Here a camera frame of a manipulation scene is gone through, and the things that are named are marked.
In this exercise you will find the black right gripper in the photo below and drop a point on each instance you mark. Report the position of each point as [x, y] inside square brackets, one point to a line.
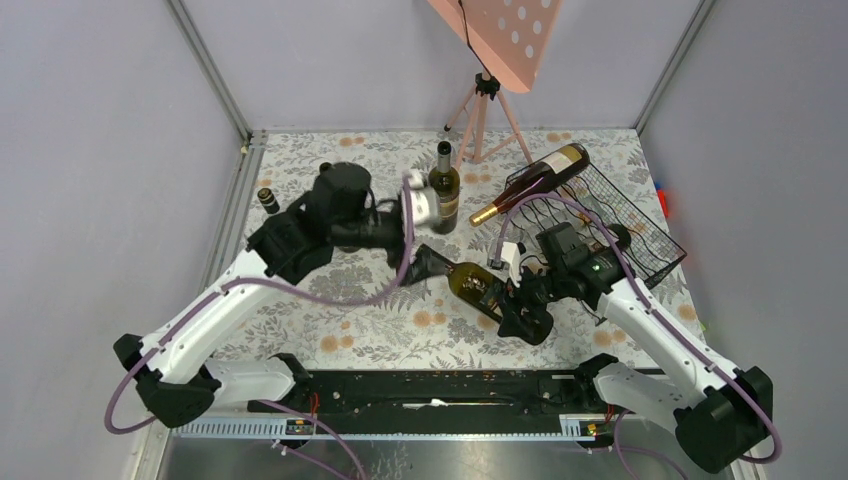
[514, 324]

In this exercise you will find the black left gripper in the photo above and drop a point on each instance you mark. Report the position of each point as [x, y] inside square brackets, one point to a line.
[425, 265]

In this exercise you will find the green wine bottle grey cap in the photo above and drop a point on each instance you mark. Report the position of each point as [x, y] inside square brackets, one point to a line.
[477, 287]

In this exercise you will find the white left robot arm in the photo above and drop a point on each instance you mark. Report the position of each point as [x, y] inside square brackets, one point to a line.
[173, 369]

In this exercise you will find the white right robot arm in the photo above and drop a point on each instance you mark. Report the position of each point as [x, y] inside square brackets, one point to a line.
[716, 411]

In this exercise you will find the green wine bottle brown label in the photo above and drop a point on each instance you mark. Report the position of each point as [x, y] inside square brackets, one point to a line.
[445, 180]

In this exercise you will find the red wine bottle gold cap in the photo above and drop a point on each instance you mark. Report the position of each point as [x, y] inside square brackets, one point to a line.
[542, 176]

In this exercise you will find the clear liquor bottle black cap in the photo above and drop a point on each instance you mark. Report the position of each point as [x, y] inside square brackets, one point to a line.
[268, 201]

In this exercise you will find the pink music stand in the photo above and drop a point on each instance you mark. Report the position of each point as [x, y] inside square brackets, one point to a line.
[509, 40]

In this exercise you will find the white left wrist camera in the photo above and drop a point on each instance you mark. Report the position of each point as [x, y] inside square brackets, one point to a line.
[422, 208]

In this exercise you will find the grey slotted cable duct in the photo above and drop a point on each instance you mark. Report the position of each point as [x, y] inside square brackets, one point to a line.
[410, 425]

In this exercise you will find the black wire wine rack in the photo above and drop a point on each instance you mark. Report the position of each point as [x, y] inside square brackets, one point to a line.
[590, 238]

